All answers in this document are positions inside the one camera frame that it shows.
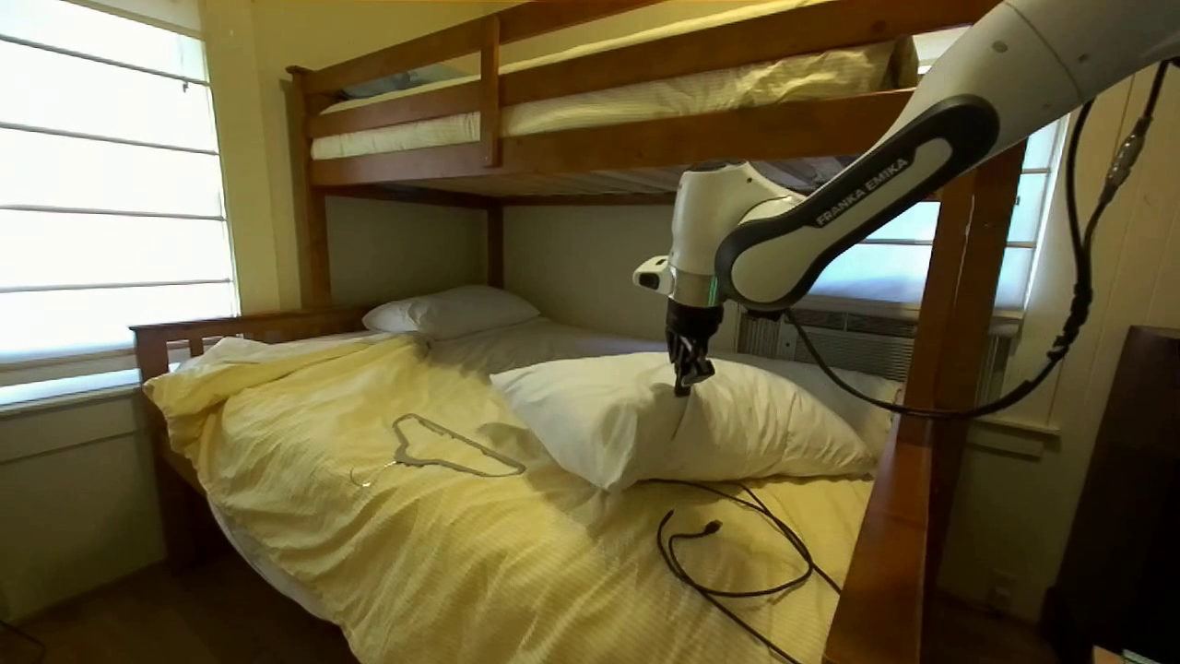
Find yellow duvet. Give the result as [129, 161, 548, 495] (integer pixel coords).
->
[142, 328, 876, 664]

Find grey bed sheet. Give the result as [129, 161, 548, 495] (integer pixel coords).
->
[419, 316, 675, 378]

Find wooden bunk bed frame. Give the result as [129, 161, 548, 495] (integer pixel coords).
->
[129, 0, 1036, 664]

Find thin black cable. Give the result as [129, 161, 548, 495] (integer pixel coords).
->
[629, 459, 843, 664]

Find cream bunk mattress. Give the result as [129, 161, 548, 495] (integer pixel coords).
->
[311, 34, 920, 161]

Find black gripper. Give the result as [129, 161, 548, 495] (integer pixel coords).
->
[662, 298, 728, 397]

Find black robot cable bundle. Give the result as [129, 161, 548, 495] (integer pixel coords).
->
[784, 57, 1171, 423]

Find dark wooden cabinet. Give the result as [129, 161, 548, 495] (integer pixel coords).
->
[1045, 323, 1180, 664]

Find white window blinds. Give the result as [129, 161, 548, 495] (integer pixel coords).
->
[0, 0, 244, 383]

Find large white pillow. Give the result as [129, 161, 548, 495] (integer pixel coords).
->
[487, 349, 876, 495]

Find small white pillow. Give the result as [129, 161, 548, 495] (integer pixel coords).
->
[362, 282, 544, 344]

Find white wire hanger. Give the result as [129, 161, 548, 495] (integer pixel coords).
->
[388, 408, 530, 478]

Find grey window air conditioner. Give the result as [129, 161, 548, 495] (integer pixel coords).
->
[735, 306, 1026, 408]

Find bright window behind bed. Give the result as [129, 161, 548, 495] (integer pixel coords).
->
[784, 23, 1074, 316]

